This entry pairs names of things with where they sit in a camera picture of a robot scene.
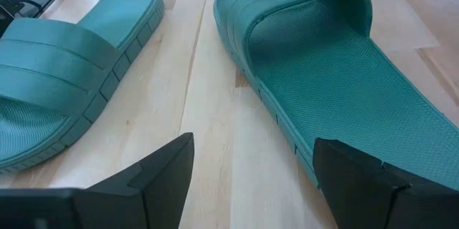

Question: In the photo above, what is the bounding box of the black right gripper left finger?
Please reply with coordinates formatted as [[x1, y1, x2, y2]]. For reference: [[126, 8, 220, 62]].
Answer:
[[0, 131, 195, 229]]

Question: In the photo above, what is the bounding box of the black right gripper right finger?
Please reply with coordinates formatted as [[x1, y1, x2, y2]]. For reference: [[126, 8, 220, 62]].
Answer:
[[311, 137, 459, 229]]

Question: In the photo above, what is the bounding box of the green rubber slide sandal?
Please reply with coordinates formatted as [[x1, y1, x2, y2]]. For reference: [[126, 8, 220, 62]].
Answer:
[[213, 0, 459, 191], [0, 0, 166, 176]]

